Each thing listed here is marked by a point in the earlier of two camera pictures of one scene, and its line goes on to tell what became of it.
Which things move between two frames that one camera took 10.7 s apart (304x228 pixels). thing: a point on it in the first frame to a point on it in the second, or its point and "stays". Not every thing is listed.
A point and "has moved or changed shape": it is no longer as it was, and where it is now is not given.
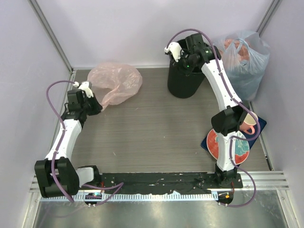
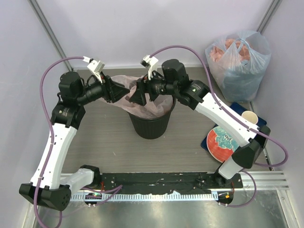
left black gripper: [97, 107] to [112, 91]
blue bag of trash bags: [244, 54] stays
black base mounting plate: [139, 184] stays
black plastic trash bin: [180, 84] has moved or changed shape
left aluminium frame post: [51, 34] stays
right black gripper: [186, 72] to [143, 85]
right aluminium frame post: [273, 7] stays
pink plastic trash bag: [125, 80] has moved or changed shape
